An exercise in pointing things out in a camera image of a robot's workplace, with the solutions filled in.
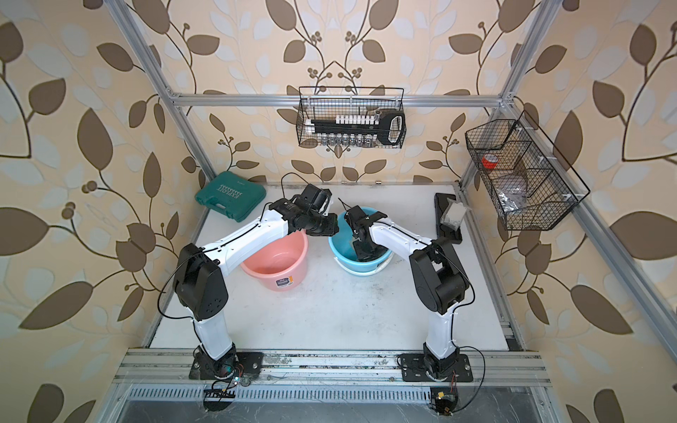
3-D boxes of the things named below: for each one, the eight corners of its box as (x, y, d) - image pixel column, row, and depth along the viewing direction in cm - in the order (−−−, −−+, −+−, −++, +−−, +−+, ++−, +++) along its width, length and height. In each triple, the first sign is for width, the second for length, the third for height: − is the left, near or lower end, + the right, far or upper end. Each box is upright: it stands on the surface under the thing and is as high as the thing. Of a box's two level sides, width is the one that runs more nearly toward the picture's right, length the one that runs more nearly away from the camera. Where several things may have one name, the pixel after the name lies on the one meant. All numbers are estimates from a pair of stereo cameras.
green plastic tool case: (195, 200, 117) (189, 192, 113) (226, 175, 128) (222, 167, 124) (239, 224, 109) (235, 216, 105) (269, 195, 119) (266, 187, 115)
